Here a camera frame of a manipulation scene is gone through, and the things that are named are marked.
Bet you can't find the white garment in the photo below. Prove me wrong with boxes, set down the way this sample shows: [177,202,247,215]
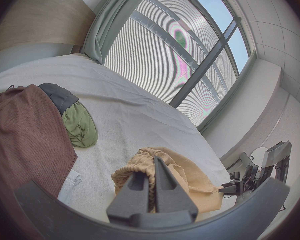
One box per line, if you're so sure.
[57,169,83,206]

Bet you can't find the brown shorts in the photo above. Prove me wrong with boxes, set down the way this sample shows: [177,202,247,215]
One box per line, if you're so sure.
[0,85,78,209]

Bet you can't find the tan shorts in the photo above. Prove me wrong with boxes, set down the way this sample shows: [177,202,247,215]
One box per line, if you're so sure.
[111,147,223,214]

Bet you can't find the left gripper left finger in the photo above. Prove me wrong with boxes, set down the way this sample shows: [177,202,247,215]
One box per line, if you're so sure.
[106,171,150,225]

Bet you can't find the bed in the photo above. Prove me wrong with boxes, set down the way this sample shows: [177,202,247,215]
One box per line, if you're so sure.
[0,0,230,232]

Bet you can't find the green garment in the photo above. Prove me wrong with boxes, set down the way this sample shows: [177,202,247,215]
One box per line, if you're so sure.
[62,101,98,148]

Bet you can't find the window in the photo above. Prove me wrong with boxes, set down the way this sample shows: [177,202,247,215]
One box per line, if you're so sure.
[102,0,257,132]

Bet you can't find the black garment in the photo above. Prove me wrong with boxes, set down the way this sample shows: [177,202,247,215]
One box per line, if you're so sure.
[38,83,80,117]

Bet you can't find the grey-green curtain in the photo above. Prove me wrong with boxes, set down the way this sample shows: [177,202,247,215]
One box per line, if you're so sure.
[82,0,173,64]

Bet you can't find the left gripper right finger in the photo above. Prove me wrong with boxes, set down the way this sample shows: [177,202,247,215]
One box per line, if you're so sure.
[153,156,199,222]

